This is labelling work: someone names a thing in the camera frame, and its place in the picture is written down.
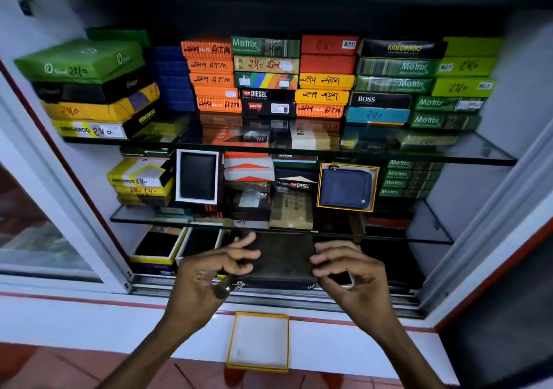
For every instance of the dark zip wallet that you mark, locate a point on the dark zip wallet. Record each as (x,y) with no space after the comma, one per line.
(283,259)

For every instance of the blue zip wallet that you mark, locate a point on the blue zip wallet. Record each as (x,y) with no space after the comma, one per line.
(345,188)

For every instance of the pile of assorted wallet packs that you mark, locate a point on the pile of assorted wallet packs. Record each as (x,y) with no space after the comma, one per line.
(259,185)

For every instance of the person's right fingers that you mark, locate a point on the person's right fingers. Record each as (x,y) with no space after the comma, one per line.
(332,257)

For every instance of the white-edged open wallet box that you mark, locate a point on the white-edged open wallet box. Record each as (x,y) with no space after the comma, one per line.
(199,242)

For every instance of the long glass shelf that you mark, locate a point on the long glass shelf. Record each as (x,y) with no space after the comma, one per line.
(471,149)

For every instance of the aluminium sliding door track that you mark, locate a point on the aluminium sliding door track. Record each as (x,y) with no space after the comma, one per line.
(276,300)

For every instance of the row of colourful wallet boxes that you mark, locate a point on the row of colourful wallet boxes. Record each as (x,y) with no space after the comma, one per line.
(268,77)

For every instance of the white open display box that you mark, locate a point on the white open display box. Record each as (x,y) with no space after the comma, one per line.
(178,177)

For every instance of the black leather wallet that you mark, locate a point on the black leather wallet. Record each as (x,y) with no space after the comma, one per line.
(198,177)

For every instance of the short glass shelf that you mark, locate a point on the short glass shelf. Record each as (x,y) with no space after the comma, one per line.
(425,226)

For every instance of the person's right hand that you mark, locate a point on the person's right hand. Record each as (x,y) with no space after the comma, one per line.
(363,285)

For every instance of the white sliding glass door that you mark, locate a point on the white sliding glass door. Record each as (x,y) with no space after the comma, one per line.
(47,211)

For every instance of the person's left hand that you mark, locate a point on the person's left hand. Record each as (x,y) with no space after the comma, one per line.
(194,285)

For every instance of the yellow open display box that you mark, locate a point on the yellow open display box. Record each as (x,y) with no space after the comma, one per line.
(376,188)

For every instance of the person's right forearm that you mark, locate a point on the person's right forearm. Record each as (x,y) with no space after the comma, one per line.
(404,354)

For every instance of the yellow-edged open wallet box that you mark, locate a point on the yellow-edged open wallet box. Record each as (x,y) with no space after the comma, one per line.
(157,245)

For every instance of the white display cabinet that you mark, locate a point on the white display cabinet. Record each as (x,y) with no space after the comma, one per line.
(514,112)

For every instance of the person's left fingers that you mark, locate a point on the person's left fingers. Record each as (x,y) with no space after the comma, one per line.
(242,255)

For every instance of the person's left forearm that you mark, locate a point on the person's left forearm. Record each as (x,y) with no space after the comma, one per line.
(147,354)

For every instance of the empty yellow-rimmed box tray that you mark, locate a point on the empty yellow-rimmed box tray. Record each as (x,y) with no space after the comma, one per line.
(258,341)

